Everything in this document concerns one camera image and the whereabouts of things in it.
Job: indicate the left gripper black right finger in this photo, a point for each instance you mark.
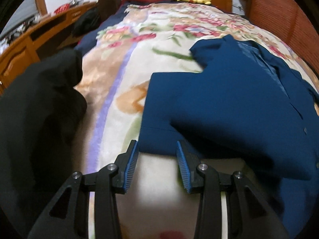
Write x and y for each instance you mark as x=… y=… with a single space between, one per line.
x=248 y=214

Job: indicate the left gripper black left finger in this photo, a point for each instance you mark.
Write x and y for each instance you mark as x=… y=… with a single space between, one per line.
x=67 y=214

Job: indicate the navy blue coat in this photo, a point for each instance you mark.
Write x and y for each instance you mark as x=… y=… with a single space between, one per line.
x=248 y=104

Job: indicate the black garment pile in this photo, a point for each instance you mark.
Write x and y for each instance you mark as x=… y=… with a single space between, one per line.
x=40 y=114

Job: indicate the wooden desk with drawers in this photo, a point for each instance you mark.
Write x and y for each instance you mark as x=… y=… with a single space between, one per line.
x=24 y=50

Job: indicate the floral fleece blanket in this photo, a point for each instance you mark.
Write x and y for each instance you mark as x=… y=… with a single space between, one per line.
x=119 y=59

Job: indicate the red bowl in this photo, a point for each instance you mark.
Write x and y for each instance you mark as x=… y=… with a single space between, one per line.
x=62 y=8

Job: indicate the wooden wardrobe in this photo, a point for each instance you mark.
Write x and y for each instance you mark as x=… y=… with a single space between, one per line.
x=286 y=20

